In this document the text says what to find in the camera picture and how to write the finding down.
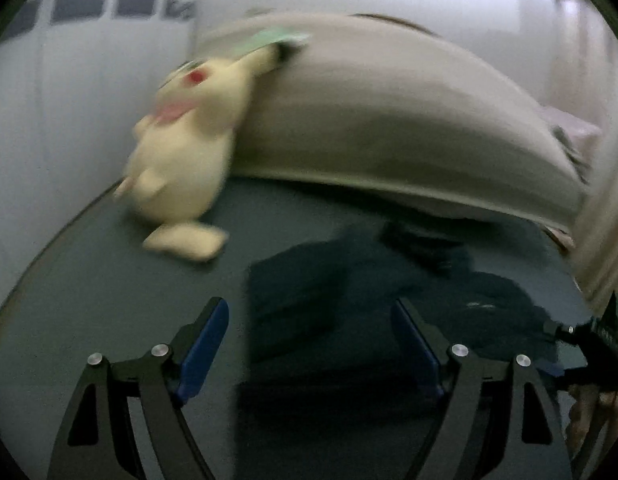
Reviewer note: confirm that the yellow plush toy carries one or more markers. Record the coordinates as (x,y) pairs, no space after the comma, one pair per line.
(184,160)

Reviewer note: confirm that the beige curtain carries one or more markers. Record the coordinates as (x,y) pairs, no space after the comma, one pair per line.
(606,240)

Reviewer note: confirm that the beige pillow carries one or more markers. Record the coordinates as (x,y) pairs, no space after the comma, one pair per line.
(389,110)

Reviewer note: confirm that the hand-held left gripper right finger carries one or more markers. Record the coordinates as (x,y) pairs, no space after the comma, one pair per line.
(415,350)

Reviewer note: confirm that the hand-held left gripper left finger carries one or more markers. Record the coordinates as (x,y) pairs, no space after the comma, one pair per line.
(204,355)

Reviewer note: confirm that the person's right hand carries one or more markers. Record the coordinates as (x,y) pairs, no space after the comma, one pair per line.
(586,420)

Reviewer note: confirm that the pale pink plastic bag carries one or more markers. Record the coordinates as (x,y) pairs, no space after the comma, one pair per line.
(571,132)

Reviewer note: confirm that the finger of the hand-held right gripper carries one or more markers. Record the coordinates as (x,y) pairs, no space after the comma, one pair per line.
(569,332)
(571,375)

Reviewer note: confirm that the white wardrobe with dark panels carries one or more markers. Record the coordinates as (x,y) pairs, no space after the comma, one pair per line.
(64,110)

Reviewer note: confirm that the dark jacket with brown lining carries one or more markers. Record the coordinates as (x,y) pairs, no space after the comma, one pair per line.
(299,300)

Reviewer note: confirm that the green plastic packet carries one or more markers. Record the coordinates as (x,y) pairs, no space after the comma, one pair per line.
(271,39)

